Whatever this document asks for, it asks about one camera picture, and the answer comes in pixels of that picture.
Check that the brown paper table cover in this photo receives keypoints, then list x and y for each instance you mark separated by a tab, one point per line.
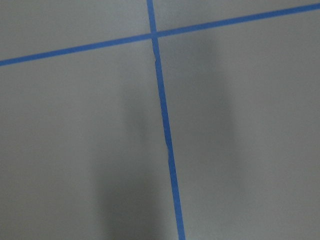
159	119

